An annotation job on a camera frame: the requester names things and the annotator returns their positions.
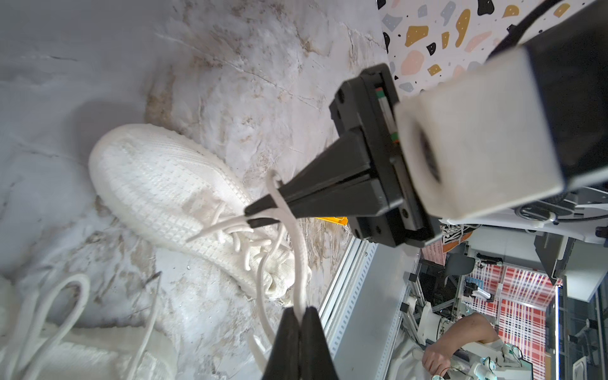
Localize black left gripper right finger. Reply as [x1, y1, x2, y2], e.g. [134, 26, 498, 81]
[299, 307, 339, 380]

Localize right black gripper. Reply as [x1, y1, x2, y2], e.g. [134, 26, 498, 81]
[243, 63, 443, 249]

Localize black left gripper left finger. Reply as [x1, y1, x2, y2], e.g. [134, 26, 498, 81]
[262, 307, 300, 380]

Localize white knit sneaker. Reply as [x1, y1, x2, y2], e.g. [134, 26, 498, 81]
[89, 124, 310, 304]
[0, 275, 181, 380]

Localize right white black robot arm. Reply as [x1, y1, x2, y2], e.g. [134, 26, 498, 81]
[245, 1, 607, 247]

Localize operator bare hand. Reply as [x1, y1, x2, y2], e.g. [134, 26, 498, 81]
[422, 341, 457, 377]

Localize yellow plastic triangular stand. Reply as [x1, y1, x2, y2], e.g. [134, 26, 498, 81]
[319, 217, 348, 226]

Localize front aluminium rail frame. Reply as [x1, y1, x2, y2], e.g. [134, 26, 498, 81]
[320, 238, 421, 379]

